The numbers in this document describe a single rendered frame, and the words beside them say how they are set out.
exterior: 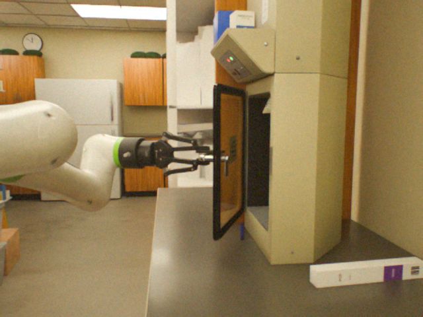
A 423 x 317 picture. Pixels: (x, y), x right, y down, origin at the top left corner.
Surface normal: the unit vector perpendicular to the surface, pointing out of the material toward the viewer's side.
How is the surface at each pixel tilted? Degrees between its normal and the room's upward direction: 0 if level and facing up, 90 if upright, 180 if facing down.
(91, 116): 90
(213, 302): 0
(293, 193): 90
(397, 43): 90
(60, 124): 69
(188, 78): 91
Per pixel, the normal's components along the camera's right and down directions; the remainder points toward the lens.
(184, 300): 0.00, -0.99
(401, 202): -0.99, 0.01
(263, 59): 0.12, 0.12
